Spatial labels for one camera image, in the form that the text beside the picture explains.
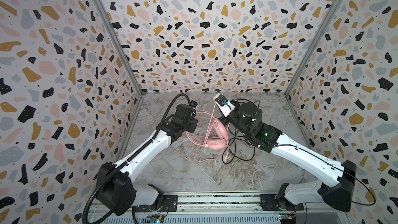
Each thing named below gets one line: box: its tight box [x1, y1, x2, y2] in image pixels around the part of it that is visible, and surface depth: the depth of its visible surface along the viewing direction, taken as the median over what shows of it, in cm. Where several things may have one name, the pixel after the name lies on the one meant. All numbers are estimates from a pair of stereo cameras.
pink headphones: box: [185, 110, 228, 150], surface depth 76 cm
